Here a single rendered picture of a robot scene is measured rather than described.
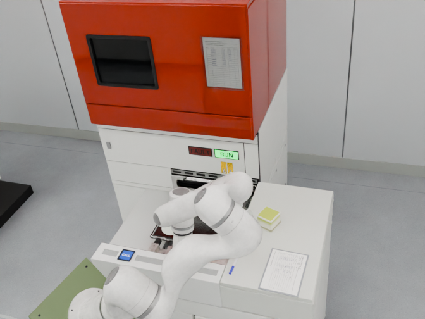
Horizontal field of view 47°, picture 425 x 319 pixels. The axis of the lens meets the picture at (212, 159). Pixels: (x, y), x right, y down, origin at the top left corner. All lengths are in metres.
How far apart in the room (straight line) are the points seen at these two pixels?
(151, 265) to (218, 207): 0.74
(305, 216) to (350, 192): 1.69
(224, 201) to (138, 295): 0.40
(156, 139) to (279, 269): 0.89
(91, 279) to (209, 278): 0.44
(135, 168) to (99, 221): 1.28
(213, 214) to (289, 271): 0.66
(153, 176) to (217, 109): 0.61
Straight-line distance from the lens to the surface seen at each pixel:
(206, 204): 1.31
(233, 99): 2.03
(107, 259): 2.06
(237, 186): 1.39
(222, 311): 2.01
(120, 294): 1.50
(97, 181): 4.15
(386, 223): 3.57
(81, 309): 1.84
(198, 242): 1.40
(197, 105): 2.10
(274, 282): 1.86
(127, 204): 2.73
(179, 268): 1.42
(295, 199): 2.20
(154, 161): 2.44
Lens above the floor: 2.39
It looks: 35 degrees down
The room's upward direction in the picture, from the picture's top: 6 degrees counter-clockwise
